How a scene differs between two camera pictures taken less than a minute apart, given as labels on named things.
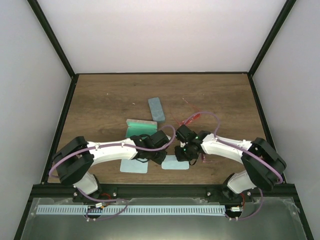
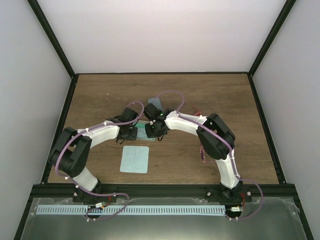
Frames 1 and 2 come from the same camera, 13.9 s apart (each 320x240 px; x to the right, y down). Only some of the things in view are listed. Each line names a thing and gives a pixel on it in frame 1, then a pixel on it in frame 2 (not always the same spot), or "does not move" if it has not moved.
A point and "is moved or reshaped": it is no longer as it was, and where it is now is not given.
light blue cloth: [134, 166] does not move
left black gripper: [159, 160] → [133, 137]
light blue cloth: [171, 162] → [142, 134]
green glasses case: [140, 127] is moved or reshaped
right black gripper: [180, 157] → [150, 134]
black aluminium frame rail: [114, 192] does not move
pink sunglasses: [203, 159] does not move
